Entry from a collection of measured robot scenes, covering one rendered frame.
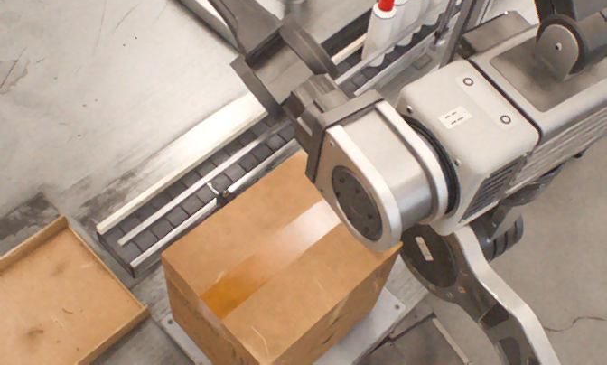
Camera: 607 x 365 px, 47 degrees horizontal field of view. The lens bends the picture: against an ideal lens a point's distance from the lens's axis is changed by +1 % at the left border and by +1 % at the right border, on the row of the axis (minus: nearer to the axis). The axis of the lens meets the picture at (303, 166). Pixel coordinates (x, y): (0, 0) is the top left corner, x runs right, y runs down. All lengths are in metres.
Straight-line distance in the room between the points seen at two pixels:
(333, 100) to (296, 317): 0.39
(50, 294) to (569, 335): 1.66
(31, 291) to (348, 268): 0.63
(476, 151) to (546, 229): 1.89
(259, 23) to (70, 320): 0.73
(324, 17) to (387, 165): 1.05
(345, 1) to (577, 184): 1.32
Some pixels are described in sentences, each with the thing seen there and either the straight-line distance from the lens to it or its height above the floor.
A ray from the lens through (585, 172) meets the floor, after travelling 2.82.
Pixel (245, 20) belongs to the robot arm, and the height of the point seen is 1.47.
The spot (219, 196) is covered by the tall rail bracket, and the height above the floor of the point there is 0.97.
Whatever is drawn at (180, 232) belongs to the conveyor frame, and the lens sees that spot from 1.38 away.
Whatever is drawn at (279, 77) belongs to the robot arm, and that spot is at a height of 1.47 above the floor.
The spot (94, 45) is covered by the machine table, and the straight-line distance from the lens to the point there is 1.75.
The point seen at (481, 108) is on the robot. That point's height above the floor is 1.53.
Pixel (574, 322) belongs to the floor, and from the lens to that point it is 2.50.
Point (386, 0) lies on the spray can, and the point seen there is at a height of 1.08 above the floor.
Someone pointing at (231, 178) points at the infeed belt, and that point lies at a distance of 1.44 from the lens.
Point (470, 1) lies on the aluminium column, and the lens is 1.55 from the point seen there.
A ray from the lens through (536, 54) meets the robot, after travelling 0.84.
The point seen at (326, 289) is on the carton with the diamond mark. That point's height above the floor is 1.12.
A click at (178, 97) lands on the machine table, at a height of 0.83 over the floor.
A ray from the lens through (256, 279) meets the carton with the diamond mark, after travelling 1.07.
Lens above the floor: 2.10
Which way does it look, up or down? 57 degrees down
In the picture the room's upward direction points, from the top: 9 degrees clockwise
